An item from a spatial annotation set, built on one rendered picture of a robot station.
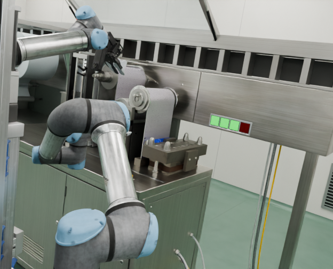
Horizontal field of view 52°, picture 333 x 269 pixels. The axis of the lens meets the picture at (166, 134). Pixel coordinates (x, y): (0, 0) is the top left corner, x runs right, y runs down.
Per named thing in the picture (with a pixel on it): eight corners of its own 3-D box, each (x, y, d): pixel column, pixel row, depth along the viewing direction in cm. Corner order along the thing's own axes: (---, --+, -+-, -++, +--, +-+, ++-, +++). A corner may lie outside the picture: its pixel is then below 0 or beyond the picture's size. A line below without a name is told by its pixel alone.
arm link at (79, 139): (61, 142, 145) (63, 123, 144) (82, 140, 154) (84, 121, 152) (73, 147, 141) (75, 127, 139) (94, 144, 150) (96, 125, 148)
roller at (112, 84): (98, 87, 200) (101, 63, 197) (128, 88, 220) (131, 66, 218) (116, 91, 192) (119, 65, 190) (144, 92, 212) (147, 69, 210)
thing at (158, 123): (142, 144, 184) (147, 110, 180) (167, 140, 203) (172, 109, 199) (142, 144, 184) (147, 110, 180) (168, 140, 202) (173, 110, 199)
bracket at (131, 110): (113, 161, 186) (120, 105, 180) (121, 159, 192) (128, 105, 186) (120, 163, 184) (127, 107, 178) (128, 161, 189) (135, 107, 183)
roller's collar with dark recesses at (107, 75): (96, 81, 192) (97, 69, 191) (104, 81, 197) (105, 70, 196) (104, 82, 189) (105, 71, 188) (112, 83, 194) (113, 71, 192)
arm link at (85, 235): (49, 254, 91) (53, 206, 88) (98, 248, 97) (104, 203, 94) (56, 282, 80) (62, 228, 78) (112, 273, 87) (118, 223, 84)
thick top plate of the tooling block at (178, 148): (141, 155, 179) (143, 144, 178) (183, 147, 211) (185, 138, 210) (165, 164, 170) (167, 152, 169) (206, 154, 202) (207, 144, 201)
